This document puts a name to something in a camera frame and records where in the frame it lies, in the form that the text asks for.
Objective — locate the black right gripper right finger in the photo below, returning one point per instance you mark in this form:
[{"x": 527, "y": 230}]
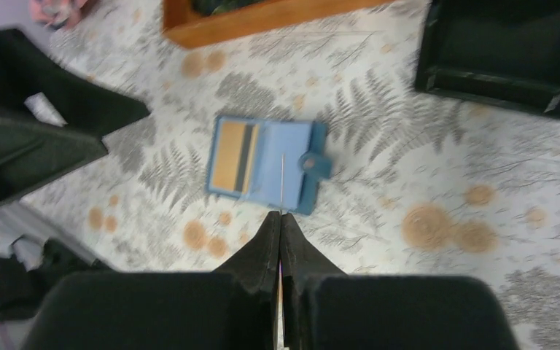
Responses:
[{"x": 325, "y": 308}]

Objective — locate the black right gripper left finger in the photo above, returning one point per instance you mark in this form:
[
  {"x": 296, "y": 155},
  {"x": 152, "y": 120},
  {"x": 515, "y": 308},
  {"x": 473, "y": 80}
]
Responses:
[{"x": 231, "y": 307}]

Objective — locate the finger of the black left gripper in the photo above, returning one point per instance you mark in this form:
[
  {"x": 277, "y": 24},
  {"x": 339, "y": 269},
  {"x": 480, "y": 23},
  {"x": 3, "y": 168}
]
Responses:
[
  {"x": 26, "y": 71},
  {"x": 34, "y": 153}
]

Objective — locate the blue leather card holder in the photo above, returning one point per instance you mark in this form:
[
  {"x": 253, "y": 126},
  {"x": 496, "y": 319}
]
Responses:
[{"x": 290, "y": 163}]

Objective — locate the wooden compartment tray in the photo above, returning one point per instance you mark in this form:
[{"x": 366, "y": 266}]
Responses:
[{"x": 188, "y": 29}]

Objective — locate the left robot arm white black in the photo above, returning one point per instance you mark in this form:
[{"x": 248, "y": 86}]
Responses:
[{"x": 51, "y": 123}]

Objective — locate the black card box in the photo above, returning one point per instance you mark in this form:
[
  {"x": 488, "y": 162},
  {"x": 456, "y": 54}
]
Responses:
[{"x": 499, "y": 53}]

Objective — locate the pink patterned cloth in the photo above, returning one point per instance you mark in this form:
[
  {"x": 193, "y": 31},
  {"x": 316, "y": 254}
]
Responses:
[{"x": 58, "y": 14}]

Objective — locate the floral table mat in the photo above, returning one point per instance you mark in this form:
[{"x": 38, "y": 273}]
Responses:
[{"x": 421, "y": 184}]

